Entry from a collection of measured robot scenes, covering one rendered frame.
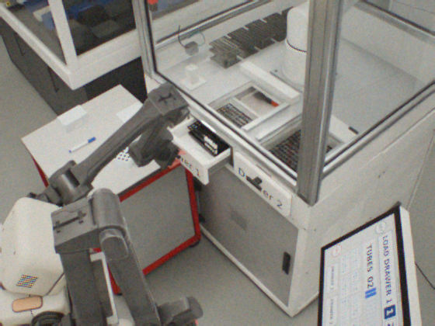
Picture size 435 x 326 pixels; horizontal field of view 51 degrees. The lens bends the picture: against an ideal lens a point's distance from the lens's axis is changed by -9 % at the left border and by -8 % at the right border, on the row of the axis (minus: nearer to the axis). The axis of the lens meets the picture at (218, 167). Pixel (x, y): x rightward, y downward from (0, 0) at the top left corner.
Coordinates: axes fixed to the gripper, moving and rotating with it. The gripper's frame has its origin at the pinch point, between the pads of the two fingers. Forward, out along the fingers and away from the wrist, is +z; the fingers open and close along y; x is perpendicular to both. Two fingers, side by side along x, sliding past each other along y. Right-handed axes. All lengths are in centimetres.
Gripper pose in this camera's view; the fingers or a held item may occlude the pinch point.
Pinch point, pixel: (181, 157)
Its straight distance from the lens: 189.8
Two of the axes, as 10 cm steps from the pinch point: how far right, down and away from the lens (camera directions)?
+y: 5.0, -8.3, -2.6
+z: 5.9, 1.1, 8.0
